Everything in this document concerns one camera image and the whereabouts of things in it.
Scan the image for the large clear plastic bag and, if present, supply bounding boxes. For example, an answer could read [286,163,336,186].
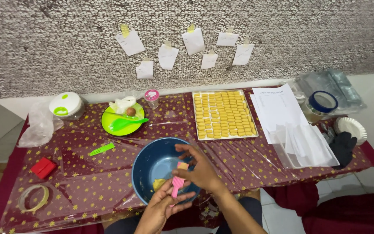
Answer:
[18,100,65,149]

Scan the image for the clear adhesive tape roll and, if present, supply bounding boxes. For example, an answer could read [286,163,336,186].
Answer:
[17,184,50,213]

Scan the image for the clear plastic rectangular container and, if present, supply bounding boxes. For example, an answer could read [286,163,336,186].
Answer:
[272,123,340,170]

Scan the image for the dark red star tablecloth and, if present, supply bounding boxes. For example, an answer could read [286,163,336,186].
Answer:
[0,86,374,234]

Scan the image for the green plastic spoon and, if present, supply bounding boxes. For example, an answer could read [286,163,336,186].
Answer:
[109,117,149,132]

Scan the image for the black glove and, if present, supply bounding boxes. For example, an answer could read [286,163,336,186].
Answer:
[329,131,358,170]

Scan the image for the clear plastic table cover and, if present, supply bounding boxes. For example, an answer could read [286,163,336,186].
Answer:
[0,91,341,234]

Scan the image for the white printed paper sheets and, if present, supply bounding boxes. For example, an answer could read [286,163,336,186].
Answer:
[250,83,310,145]

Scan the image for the small jar with pink lid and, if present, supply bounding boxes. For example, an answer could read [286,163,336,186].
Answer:
[144,89,160,110]

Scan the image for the pile of clear plastic bags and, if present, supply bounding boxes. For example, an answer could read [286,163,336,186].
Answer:
[291,69,368,117]

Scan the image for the pink plastic comb tool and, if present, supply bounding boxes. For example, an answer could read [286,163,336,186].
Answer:
[170,161,190,207]

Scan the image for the glass jar with blue lid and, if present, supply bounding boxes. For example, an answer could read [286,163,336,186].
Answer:
[301,91,339,124]

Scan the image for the green plastic plate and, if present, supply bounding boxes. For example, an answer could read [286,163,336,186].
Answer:
[101,102,145,137]

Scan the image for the green serrated plastic cutter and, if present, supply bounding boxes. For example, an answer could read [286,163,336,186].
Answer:
[89,142,116,157]

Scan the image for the white chopper with green handle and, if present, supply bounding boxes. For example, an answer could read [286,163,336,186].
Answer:
[49,92,85,121]

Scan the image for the red small box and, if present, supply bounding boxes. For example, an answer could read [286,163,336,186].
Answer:
[30,157,58,179]

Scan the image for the rows of yellow shaped cookies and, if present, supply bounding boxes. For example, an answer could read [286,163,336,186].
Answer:
[193,91,257,138]

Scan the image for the group of white paper notes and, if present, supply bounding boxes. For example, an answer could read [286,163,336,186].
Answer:
[115,23,255,80]

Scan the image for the yellow dough lump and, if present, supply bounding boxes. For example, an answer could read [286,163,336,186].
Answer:
[152,178,168,192]

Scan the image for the person's dark trousers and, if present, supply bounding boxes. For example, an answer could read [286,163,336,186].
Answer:
[104,196,263,234]

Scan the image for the dark red cloth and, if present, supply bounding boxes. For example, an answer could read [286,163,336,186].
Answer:
[301,193,374,234]

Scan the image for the blue mixing bowl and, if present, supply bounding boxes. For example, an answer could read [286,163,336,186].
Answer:
[131,137,202,206]

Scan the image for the person's left hand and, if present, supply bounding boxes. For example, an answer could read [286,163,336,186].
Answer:
[140,180,196,229]

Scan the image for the crumpled white plastic bag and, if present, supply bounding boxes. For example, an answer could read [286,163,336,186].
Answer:
[108,96,137,114]

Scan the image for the folded white papers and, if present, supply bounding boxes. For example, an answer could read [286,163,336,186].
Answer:
[276,123,339,167]

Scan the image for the metal baking tray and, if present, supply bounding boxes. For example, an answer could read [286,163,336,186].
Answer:
[192,89,259,141]

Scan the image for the grey crumpled plastic wrap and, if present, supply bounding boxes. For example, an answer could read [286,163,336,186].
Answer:
[319,122,337,144]

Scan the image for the person's right hand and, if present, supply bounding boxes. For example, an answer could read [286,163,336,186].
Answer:
[172,144,228,196]

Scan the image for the stack of white paper plates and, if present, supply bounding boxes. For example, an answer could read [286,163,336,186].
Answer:
[333,117,368,145]

